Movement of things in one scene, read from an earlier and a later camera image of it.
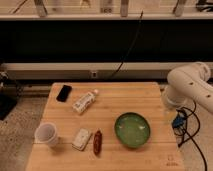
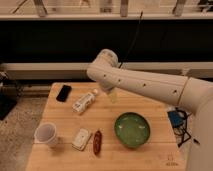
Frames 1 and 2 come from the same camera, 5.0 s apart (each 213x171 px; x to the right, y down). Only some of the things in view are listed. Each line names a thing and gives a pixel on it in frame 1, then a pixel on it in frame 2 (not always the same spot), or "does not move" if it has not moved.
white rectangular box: x=81 y=139 does not move
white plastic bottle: x=84 y=101 does not move
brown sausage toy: x=98 y=142 does not move
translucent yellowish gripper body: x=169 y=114 -> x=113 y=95
